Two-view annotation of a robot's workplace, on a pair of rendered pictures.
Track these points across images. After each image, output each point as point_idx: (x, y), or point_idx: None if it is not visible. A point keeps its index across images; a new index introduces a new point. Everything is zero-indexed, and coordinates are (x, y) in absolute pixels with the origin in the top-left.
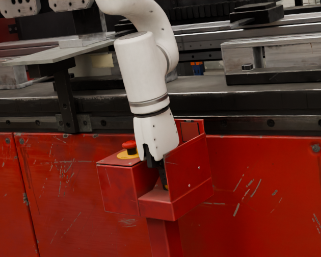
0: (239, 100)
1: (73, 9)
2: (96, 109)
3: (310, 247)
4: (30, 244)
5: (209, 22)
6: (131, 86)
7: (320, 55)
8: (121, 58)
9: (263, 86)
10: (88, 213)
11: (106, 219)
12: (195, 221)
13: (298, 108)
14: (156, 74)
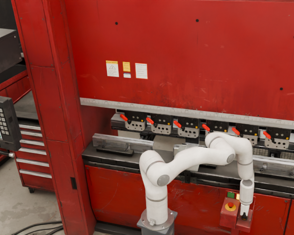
0: (262, 185)
1: (189, 137)
2: (200, 177)
3: (275, 225)
4: None
5: None
6: (245, 198)
7: (287, 169)
8: (244, 191)
9: (269, 179)
10: (186, 206)
11: (194, 208)
12: None
13: (283, 190)
14: (253, 194)
